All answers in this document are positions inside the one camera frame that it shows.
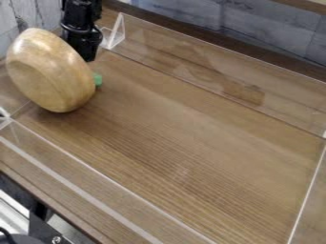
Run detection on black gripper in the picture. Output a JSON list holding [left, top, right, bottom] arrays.
[[62, 30, 103, 62]]

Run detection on wooden bowl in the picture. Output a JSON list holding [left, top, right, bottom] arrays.
[[6, 28, 95, 112]]

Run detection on green rectangular block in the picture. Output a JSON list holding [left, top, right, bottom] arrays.
[[94, 73, 103, 88]]

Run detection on clear acrylic corner bracket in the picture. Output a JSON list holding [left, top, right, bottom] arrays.
[[99, 13, 126, 51]]

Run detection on black metal table bracket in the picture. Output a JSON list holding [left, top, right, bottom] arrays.
[[28, 213, 70, 244]]

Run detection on black cable lower left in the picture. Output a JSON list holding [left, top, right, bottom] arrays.
[[0, 227, 14, 244]]

